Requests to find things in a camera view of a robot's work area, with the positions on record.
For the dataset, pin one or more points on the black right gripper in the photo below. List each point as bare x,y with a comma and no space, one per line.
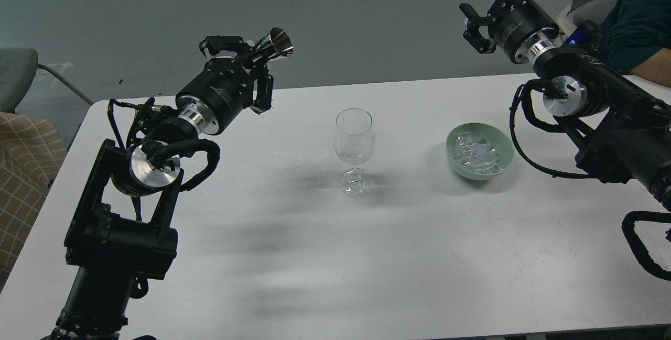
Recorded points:
507,24

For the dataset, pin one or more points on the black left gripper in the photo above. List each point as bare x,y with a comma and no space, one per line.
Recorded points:
213,103

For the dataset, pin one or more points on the steel cocktail jigger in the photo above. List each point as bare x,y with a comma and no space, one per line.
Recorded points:
276,44

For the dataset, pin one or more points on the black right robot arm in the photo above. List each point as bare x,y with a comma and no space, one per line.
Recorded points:
621,131

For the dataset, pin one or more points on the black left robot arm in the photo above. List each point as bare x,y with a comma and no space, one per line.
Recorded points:
120,235

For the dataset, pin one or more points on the clear wine glass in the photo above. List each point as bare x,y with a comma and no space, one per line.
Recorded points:
354,140

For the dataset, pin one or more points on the clear ice cubes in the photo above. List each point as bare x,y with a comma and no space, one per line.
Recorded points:
480,157

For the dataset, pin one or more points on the person in teal shirt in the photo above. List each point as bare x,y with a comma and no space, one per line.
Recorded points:
635,39

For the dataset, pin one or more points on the green bowl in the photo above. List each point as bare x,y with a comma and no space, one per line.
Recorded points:
479,131

